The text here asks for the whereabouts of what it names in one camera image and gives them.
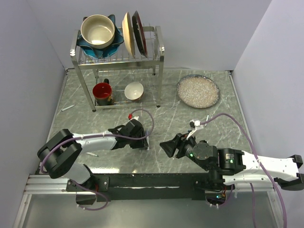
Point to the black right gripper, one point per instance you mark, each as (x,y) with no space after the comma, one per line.
(169,146)

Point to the red and black mug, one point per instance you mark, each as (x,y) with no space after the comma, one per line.
(103,93)

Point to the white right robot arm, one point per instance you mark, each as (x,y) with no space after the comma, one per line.
(225,166)

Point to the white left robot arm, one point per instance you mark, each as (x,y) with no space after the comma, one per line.
(58,156)

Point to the white marker with purple tip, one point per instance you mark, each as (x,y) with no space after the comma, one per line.
(148,142)

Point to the speckled brown plate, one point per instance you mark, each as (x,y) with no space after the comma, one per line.
(198,91)

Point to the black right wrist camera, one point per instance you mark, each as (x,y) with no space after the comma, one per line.
(196,127)

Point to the white ceramic bowl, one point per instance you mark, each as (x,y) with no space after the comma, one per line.
(134,91)

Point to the blue flower-shaped dish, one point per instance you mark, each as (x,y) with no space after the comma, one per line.
(105,52)

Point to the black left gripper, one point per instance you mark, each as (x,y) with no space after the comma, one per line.
(142,143)

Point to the cream upright plate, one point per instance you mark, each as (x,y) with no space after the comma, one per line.
(128,34)

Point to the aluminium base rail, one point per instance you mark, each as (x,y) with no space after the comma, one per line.
(42,184)

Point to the dark red upright plate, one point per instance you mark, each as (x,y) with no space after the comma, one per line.
(139,34)

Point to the steel dish rack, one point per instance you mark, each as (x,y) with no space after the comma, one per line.
(122,69)

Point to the large beige bowl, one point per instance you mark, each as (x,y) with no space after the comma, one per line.
(98,31)

